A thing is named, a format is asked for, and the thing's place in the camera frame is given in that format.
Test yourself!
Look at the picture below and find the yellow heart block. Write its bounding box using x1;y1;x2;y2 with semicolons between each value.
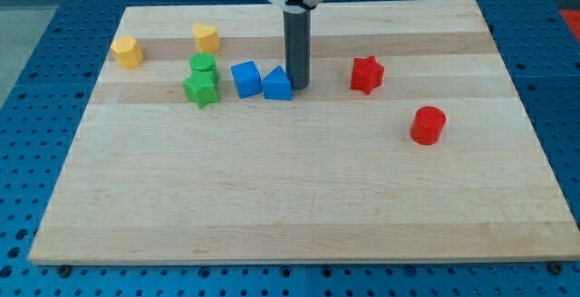
191;23;220;53

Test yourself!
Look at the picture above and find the blue triangle block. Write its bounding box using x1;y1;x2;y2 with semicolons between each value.
262;66;293;101

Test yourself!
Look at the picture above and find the blue cube block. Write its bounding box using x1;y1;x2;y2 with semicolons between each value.
231;61;262;99

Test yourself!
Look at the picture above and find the red star block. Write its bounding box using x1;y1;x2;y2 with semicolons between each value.
350;56;384;95

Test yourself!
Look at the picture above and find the green star block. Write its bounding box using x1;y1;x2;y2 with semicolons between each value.
182;72;218;109

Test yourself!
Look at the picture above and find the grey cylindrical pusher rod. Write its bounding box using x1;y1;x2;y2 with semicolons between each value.
283;11;311;90

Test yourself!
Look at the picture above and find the green cylinder block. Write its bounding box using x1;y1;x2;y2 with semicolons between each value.
188;53;219;82

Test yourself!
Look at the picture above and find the wooden board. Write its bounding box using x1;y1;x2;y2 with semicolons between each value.
29;0;579;265

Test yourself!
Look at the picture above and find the red cylinder block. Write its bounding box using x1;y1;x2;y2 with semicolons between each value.
410;106;447;145

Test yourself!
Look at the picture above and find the yellow hexagon block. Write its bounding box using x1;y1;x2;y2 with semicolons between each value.
111;36;144;70

